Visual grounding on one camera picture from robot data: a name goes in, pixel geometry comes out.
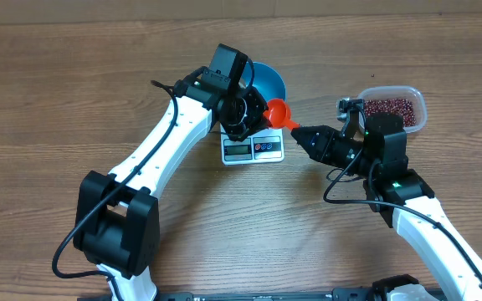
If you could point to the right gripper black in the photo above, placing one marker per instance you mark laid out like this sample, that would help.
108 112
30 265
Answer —
325 141

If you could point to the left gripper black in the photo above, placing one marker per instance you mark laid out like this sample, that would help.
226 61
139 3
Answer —
238 134

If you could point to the red measuring scoop blue handle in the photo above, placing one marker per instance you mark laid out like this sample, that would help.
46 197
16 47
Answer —
278 115

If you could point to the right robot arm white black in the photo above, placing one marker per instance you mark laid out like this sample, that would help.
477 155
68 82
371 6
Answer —
401 196

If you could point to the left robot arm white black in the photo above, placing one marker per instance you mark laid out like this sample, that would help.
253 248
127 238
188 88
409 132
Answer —
117 223

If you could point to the white digital kitchen scale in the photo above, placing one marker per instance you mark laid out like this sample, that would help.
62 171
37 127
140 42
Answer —
266 146

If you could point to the teal bowl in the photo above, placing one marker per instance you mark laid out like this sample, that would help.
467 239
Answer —
267 83

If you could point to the clear plastic container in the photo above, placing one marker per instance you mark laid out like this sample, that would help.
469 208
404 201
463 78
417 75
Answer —
401 92

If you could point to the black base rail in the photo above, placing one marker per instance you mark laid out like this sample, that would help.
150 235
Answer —
336 294

